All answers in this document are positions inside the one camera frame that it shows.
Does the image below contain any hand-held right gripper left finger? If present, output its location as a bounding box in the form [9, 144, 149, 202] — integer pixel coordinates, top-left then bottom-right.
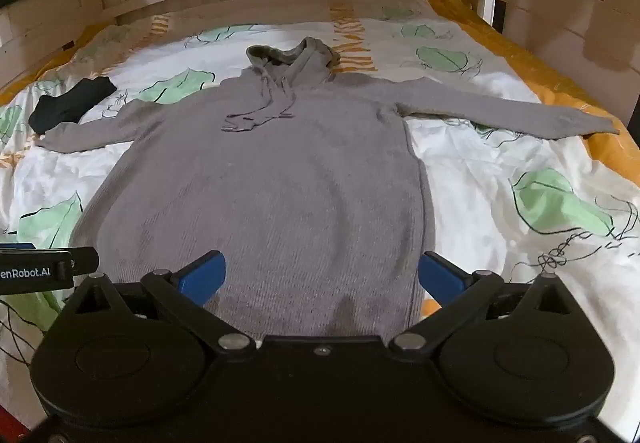
[60, 250, 257, 358]

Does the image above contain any white leaf-print duvet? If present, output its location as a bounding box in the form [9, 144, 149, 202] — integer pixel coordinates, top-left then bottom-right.
[0, 0, 640, 404]

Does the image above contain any black cloth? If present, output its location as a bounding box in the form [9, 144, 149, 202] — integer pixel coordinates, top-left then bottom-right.
[28, 77, 118, 134]

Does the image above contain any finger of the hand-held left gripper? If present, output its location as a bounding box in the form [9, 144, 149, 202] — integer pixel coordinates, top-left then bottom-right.
[0, 244, 99, 275]

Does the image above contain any yellow bed sheet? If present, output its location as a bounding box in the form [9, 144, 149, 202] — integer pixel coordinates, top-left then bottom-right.
[0, 0, 640, 154]

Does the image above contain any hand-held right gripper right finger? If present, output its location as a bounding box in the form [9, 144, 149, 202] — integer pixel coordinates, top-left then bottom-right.
[390, 250, 585, 357]

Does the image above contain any grey hoodie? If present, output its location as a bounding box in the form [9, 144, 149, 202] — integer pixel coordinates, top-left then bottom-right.
[34, 37, 621, 339]

